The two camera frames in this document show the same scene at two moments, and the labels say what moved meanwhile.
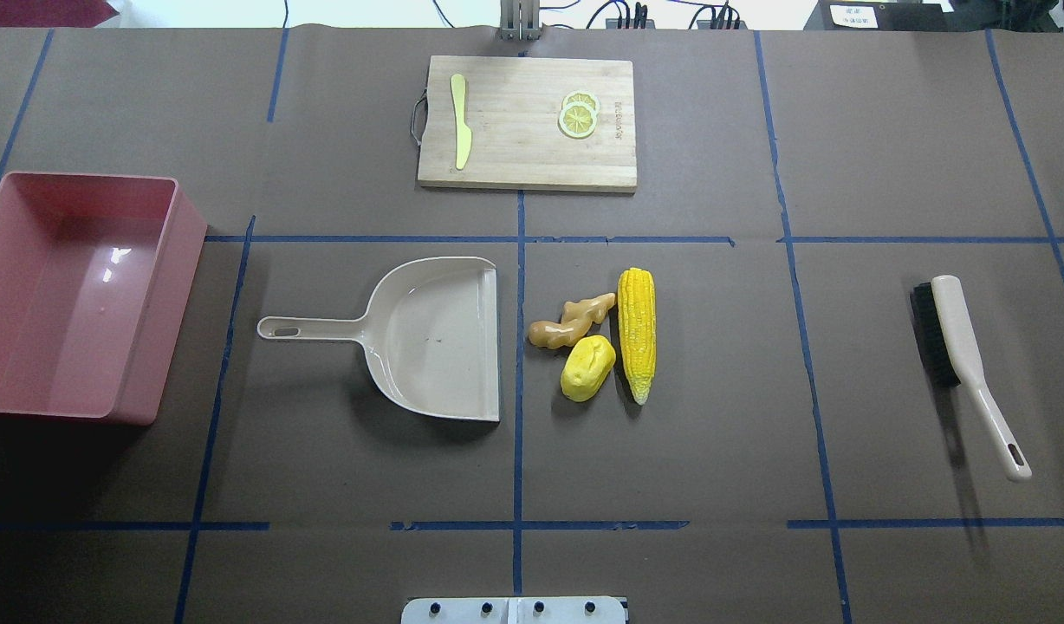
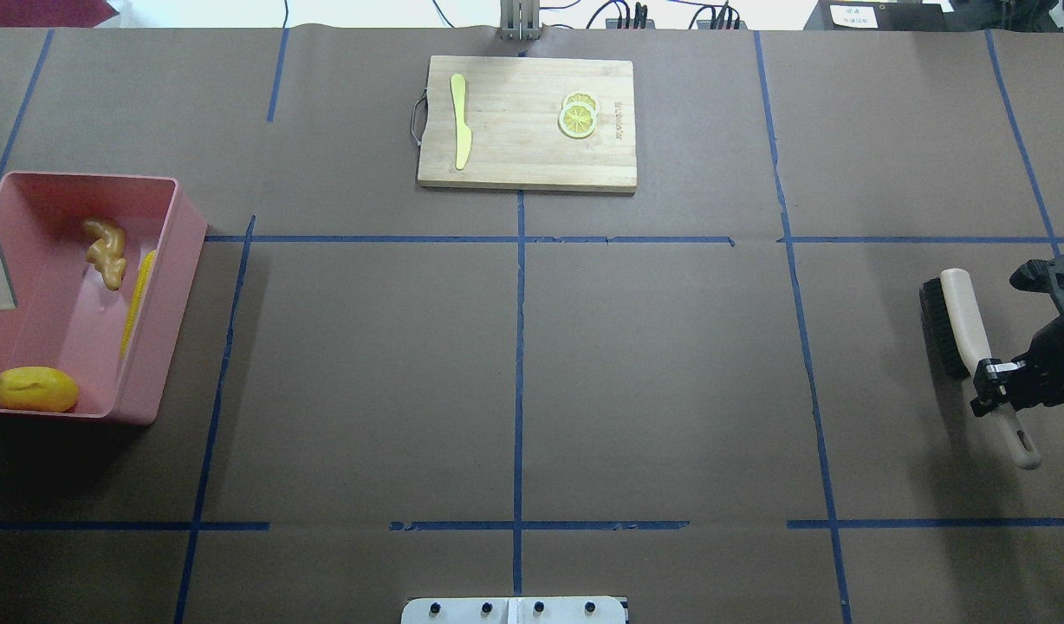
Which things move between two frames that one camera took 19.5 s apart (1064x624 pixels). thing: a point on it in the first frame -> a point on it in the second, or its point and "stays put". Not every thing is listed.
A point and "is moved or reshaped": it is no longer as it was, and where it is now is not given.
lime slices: x=578 y=121 stays put
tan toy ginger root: x=576 y=321 -> x=106 y=253
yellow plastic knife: x=463 y=136 stays put
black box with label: x=881 y=16 stays put
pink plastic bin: x=83 y=281 stays put
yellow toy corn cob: x=637 y=325 -> x=137 y=305
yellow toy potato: x=587 y=366 -> x=35 y=389
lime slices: x=581 y=96 stays put
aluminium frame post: x=520 y=20 stays put
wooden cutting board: x=528 y=124 stays put
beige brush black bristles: x=950 y=355 is moved or reshaped
